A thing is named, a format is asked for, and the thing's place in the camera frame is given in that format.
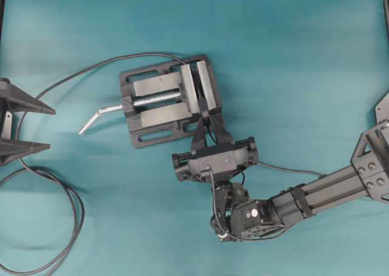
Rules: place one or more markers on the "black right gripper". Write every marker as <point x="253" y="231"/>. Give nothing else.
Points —
<point x="199" y="142"/>

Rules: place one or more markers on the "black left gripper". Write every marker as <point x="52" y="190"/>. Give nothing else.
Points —
<point x="14" y="99"/>

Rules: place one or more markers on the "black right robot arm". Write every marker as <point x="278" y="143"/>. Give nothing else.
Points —
<point x="238" y="217"/>

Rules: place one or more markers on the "black bench vise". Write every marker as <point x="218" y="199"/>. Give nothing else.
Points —
<point x="161" y="101"/>

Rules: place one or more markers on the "black right gripper camera box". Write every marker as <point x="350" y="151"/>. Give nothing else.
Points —
<point x="221" y="162"/>

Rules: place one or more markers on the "black left frame post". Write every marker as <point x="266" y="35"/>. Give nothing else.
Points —
<point x="2" y="10"/>

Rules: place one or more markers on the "black frame post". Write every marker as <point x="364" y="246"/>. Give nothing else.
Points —
<point x="2" y="10"/>
<point x="386" y="15"/>

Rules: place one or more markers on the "silver vise handle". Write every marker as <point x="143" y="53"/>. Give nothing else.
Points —
<point x="97" y="115"/>

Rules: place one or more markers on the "black right frame post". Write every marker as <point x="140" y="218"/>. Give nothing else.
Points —
<point x="386" y="15"/>

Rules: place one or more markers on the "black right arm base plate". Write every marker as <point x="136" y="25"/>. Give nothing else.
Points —
<point x="382" y="109"/>

